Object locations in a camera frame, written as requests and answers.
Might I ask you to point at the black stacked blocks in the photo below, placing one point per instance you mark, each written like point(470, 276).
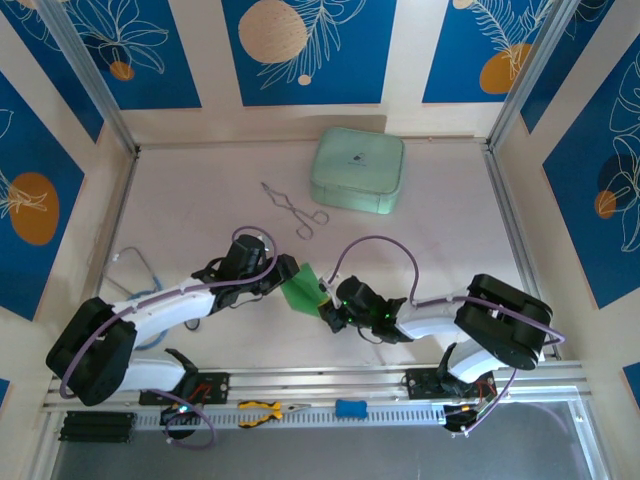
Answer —
point(97, 426)

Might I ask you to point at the aluminium corner post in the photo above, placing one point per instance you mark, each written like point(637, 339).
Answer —
point(540, 75)
point(92, 75)

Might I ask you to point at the aluminium frame rail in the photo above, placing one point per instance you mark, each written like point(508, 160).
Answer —
point(325, 382)

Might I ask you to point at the metal scissor tongs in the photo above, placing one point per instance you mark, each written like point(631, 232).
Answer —
point(294, 211)

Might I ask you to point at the blue bone shaped block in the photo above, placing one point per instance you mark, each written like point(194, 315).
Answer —
point(351, 408)

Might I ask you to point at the black controller board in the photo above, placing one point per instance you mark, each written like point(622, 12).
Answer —
point(180, 415)
point(470, 415)

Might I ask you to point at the green paper sheet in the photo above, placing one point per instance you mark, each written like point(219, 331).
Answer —
point(302, 295)

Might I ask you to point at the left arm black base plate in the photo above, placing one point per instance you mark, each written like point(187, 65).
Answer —
point(215, 387)

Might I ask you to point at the mint green zip case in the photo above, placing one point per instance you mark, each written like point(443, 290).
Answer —
point(357, 170)

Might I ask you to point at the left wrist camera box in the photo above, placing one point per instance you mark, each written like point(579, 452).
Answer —
point(267, 245)

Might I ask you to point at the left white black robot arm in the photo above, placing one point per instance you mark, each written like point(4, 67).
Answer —
point(95, 360)

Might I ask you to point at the aluminium side rail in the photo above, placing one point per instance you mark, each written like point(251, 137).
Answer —
point(127, 175)
point(506, 200)

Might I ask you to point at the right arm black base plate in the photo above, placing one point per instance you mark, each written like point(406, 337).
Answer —
point(420, 384)

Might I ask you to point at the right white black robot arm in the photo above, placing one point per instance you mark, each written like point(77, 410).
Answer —
point(505, 320)

